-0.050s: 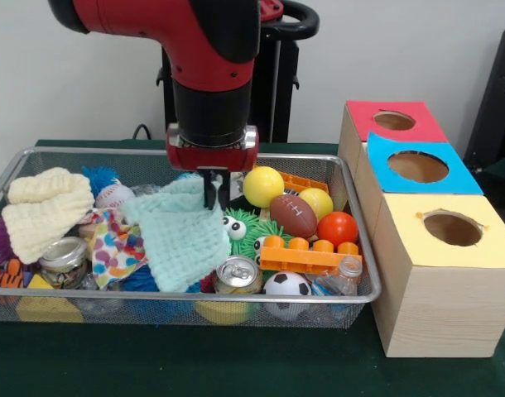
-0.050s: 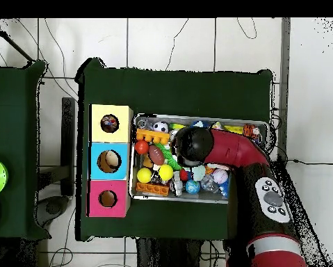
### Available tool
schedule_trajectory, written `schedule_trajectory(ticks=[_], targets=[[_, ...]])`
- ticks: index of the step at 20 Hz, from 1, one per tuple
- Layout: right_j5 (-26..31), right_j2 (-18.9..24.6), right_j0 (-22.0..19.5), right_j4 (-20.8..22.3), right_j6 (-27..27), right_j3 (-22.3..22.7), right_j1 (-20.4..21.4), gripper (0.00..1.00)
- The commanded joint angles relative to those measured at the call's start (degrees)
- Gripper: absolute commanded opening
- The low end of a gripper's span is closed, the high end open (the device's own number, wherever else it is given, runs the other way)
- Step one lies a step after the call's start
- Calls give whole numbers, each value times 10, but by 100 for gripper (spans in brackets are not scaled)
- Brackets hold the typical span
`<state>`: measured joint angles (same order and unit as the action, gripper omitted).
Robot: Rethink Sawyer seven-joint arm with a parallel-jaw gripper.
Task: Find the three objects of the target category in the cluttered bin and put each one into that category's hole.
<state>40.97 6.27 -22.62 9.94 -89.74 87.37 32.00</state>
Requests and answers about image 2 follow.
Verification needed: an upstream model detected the grey metal rail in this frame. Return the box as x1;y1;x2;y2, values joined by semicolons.
277;17;291;162

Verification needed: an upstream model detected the metal mesh bin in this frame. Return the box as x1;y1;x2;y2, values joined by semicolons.
129;113;269;205

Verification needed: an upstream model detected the orange toy building brick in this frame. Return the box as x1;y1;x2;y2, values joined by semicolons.
136;128;170;145

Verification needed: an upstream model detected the white cloth with colourful spots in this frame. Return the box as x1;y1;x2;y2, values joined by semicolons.
100;114;120;133

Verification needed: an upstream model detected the dark green side table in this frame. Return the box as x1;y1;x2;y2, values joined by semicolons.
0;60;49;241

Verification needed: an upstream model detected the small soccer ball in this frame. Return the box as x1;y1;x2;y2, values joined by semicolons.
152;121;169;134

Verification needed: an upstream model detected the clear plastic bottle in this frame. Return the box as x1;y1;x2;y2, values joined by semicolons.
136;116;154;131

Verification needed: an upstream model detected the dark green tablecloth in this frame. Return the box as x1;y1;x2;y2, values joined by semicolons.
74;57;274;242

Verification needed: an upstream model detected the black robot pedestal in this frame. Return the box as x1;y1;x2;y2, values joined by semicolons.
135;237;203;267

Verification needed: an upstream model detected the orange ribbed toy block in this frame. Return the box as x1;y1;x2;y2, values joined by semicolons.
136;181;170;197

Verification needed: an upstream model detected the wooden box with three holes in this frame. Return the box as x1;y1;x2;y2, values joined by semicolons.
86;104;134;218

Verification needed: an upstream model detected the green spiky toy with eyes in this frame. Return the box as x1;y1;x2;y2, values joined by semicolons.
156;142;183;171

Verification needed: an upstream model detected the blue white patterned ball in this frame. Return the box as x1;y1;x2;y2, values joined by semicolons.
185;179;201;195

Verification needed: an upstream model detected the large yellow ball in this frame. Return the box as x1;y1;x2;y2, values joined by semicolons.
158;164;174;181

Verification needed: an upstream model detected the small yellow ball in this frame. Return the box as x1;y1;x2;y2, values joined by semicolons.
136;167;153;184

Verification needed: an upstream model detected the orange ball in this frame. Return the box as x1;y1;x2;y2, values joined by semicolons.
134;139;150;155

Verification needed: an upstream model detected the brown toy football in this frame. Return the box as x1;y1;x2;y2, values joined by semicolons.
148;145;165;166

